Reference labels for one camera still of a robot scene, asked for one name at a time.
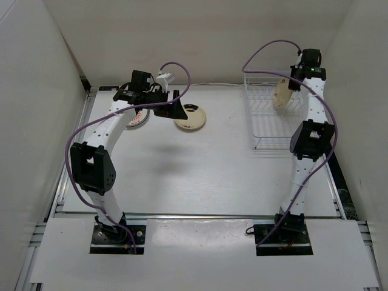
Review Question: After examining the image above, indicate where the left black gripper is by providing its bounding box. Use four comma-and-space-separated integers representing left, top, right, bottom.
142, 89, 187, 120

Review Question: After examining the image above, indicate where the beige plate front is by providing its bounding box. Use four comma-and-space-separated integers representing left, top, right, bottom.
176, 124, 204, 132

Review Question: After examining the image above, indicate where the beige plate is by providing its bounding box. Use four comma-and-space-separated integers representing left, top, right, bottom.
272, 78, 293, 109
176, 124, 204, 132
174, 104, 207, 126

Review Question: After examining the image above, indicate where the white plate orange sunburst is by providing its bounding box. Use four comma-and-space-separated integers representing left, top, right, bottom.
126, 109, 150, 130

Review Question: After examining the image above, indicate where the beige plate back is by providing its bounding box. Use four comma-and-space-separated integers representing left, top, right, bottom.
272, 78, 293, 109

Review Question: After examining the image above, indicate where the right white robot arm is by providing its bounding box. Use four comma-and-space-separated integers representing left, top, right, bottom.
272, 48, 335, 243

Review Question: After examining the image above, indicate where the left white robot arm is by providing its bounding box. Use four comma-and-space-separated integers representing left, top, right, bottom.
70, 70, 188, 243

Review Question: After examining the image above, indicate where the white front cover board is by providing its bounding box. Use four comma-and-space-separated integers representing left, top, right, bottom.
30, 218, 379, 290

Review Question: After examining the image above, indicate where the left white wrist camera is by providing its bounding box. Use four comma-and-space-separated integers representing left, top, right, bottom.
155, 72, 175, 92

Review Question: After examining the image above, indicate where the white wire dish rack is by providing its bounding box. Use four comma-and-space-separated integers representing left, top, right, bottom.
244, 73, 303, 153

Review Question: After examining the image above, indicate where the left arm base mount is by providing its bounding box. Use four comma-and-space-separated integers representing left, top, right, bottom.
89, 225, 146, 255

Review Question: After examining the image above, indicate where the aluminium frame rail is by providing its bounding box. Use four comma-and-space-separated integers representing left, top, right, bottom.
54, 212, 345, 221

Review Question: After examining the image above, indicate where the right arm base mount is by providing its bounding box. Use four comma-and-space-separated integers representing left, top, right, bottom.
245, 224, 313, 256

